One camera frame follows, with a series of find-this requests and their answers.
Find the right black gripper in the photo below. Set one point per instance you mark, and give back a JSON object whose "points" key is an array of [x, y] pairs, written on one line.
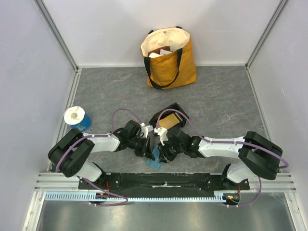
{"points": [[162, 151]]}

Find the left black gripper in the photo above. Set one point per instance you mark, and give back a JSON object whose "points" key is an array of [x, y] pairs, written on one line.
{"points": [[146, 149]]}

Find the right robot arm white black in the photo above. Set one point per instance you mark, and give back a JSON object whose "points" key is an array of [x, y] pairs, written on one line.
{"points": [[256, 156]]}

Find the orange tote bag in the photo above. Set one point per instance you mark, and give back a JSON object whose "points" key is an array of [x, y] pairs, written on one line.
{"points": [[172, 70]]}

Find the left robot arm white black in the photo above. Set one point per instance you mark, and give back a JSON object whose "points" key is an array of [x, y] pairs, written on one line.
{"points": [[70, 154]]}

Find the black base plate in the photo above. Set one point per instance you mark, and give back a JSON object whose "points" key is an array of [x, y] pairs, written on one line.
{"points": [[168, 184]]}

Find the blue slotted cable duct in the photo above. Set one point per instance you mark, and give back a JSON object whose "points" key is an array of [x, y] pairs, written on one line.
{"points": [[99, 197]]}

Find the white toilet paper roll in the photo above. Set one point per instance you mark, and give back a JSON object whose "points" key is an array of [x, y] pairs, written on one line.
{"points": [[74, 115]]}

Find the black plastic tray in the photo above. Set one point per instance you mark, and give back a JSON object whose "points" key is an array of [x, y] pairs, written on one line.
{"points": [[174, 108]]}

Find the teal leather card holder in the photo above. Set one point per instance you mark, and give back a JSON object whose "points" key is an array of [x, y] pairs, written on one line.
{"points": [[155, 164]]}

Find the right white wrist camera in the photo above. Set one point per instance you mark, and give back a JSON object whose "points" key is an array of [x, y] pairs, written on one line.
{"points": [[162, 133]]}

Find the blue patterned cup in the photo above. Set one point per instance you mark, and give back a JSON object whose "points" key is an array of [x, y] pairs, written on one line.
{"points": [[82, 124]]}

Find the white items in bag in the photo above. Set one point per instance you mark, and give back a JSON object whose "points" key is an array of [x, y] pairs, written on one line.
{"points": [[158, 53]]}

